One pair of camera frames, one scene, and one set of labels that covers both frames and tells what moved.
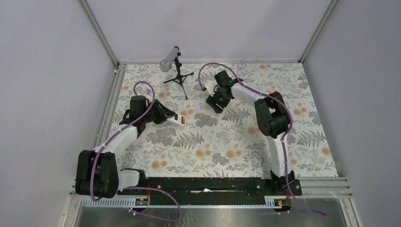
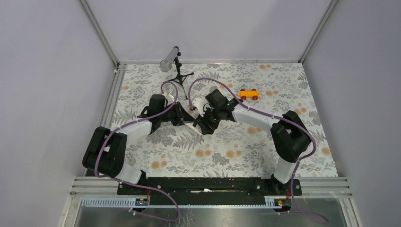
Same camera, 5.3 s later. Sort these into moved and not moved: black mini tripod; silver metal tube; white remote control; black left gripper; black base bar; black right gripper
Moved: white remote control; black left gripper; black right gripper
Not moved: black mini tripod; silver metal tube; black base bar
